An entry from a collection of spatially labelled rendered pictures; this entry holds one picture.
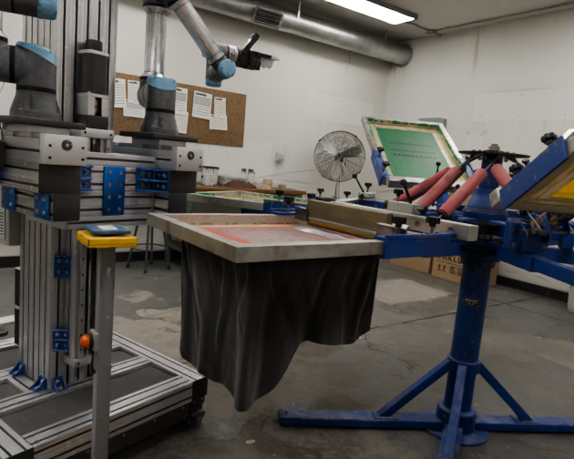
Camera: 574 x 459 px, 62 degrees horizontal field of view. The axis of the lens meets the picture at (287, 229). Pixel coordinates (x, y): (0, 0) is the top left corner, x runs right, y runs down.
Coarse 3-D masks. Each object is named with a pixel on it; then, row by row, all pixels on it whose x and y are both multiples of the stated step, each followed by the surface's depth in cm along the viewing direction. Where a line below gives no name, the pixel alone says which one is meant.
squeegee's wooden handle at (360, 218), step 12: (312, 204) 180; (324, 204) 174; (336, 204) 170; (312, 216) 180; (324, 216) 174; (336, 216) 169; (348, 216) 164; (360, 216) 160; (372, 216) 155; (384, 216) 151; (360, 228) 160; (372, 228) 155
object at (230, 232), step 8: (216, 232) 150; (224, 232) 151; (232, 232) 153; (240, 232) 154; (248, 232) 156; (256, 232) 157; (264, 232) 159; (272, 232) 160; (280, 232) 162; (288, 232) 163; (296, 232) 165; (304, 232) 167; (328, 232) 172; (336, 232) 174
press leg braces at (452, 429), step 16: (448, 368) 224; (464, 368) 219; (480, 368) 226; (416, 384) 225; (464, 384) 214; (496, 384) 228; (400, 400) 224; (512, 400) 230; (384, 416) 225; (512, 416) 236; (528, 416) 232; (448, 432) 202; (448, 448) 198
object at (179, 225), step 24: (168, 216) 156; (192, 216) 162; (216, 216) 167; (240, 216) 172; (264, 216) 178; (288, 216) 185; (192, 240) 128; (216, 240) 118; (336, 240) 132; (360, 240) 135
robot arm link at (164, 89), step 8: (152, 80) 189; (160, 80) 188; (168, 80) 190; (144, 88) 196; (152, 88) 189; (160, 88) 188; (168, 88) 190; (176, 88) 194; (144, 96) 196; (152, 96) 189; (160, 96) 189; (168, 96) 190; (152, 104) 190; (160, 104) 190; (168, 104) 191
